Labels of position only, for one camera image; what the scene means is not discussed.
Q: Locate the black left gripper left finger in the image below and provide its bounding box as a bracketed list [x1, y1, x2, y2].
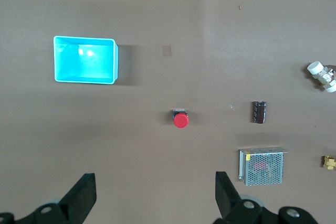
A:
[0, 173, 97, 224]

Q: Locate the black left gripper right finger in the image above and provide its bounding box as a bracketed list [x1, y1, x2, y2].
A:
[214, 171, 320, 224]

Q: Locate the red mushroom push button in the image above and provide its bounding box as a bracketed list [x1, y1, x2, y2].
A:
[172, 108, 190, 129]

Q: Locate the metal mesh power supply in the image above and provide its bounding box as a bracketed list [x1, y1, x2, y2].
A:
[238, 146, 288, 187]

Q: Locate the dark brown cylindrical capacitor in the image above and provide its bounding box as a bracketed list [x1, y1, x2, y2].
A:
[252, 100, 267, 124]

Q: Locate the cyan plastic box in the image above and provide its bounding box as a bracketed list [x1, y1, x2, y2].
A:
[53, 35, 119, 86]

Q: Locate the metal fitting with white ends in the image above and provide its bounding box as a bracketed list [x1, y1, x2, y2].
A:
[306, 61, 336, 93]

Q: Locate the brass valve with red handle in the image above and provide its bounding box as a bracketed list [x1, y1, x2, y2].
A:
[321, 155, 336, 169]

